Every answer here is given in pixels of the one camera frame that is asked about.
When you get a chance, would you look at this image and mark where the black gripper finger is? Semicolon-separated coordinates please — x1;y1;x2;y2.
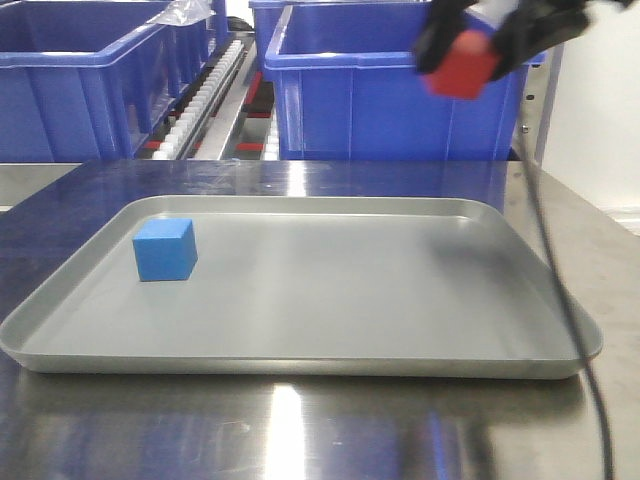
490;0;590;81
413;0;475;74

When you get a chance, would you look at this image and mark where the red foam cube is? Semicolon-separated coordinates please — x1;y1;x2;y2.
424;30;500;100

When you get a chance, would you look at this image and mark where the blue foam cube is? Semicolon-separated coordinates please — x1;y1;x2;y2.
132;218;198;282

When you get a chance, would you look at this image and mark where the blue plastic bin right front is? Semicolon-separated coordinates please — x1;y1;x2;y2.
264;2;543;161

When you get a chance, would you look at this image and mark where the blue plastic bin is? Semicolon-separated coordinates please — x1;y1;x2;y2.
264;2;543;161
1;22;210;163

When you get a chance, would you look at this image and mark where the white roller track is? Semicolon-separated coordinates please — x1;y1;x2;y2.
151;40;245;161

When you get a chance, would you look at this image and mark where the grey metal tray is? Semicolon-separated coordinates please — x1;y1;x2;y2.
1;195;581;380

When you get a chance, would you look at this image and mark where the blue plastic bin upper middle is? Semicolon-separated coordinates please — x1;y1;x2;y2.
1;22;210;163

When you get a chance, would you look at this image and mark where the black cable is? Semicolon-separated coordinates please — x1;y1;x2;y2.
510;112;615;480

